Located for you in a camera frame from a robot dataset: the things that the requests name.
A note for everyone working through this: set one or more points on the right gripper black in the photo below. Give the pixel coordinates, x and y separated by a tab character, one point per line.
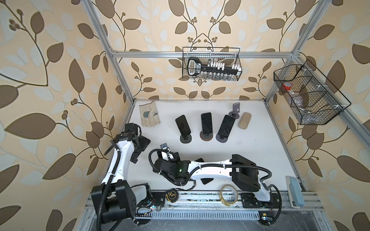
156	160

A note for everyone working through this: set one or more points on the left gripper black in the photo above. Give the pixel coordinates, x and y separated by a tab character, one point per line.
143	142

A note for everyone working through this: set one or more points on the phone with purple case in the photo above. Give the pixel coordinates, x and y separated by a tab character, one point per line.
206	180

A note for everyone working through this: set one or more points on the grey phone stand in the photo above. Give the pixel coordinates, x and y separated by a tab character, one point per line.
165	146

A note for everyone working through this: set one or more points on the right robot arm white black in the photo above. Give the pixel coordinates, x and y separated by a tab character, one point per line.
245	174

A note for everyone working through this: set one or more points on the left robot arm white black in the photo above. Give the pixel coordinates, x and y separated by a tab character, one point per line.
114	199

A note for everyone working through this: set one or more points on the dark grey back stand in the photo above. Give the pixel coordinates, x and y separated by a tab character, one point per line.
185	140

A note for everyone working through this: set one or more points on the back left black phone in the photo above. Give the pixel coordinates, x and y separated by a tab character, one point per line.
183	125

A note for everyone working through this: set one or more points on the black phone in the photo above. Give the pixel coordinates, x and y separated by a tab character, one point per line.
207	125
226	126
183	125

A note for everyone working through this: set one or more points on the lilac back right stand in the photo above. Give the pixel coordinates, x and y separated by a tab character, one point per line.
221	139

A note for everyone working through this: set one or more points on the back middle black phone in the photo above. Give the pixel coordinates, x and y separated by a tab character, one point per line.
207	125

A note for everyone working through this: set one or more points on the back right black phone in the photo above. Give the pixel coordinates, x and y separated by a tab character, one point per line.
226	126

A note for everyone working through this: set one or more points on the beige work glove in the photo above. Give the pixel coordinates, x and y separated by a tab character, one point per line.
149	115

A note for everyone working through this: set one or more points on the black yellow tape measure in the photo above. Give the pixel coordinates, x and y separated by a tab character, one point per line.
172	195

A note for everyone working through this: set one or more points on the clear tape roll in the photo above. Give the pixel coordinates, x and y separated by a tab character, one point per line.
228	195

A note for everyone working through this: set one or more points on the beige oval sponge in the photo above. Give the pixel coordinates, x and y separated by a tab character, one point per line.
244	121

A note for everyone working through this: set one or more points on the black tool in basket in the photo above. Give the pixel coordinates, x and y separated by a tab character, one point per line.
195	67

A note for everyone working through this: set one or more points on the aluminium front rail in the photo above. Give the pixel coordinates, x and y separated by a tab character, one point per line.
210	200

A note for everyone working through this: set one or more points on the back wire basket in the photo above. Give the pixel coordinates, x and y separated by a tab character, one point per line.
226	55

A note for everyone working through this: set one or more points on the wire basket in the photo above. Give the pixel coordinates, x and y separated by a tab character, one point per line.
314	98
226	55

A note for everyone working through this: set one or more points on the grey blue device on rail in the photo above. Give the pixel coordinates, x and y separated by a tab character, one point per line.
295	194

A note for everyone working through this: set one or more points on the right wire basket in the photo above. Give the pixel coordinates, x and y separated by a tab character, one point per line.
314	98

